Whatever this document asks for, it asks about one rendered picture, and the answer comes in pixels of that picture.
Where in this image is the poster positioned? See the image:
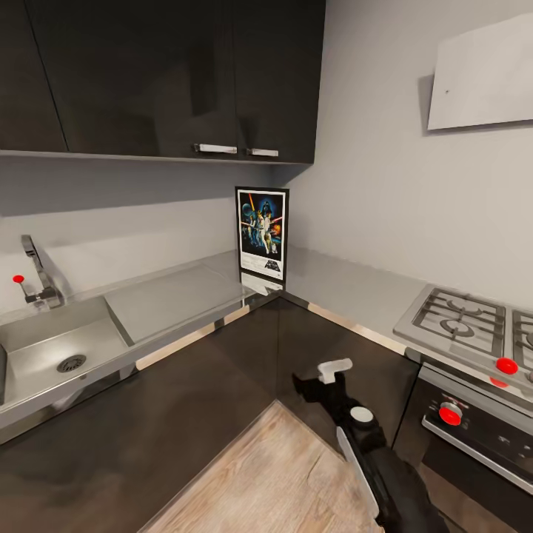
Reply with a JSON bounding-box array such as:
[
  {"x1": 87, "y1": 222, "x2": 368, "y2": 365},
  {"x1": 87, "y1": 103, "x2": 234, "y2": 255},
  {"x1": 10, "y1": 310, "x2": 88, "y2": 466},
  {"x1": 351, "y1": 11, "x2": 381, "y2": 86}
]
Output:
[{"x1": 235, "y1": 186, "x2": 289, "y2": 284}]

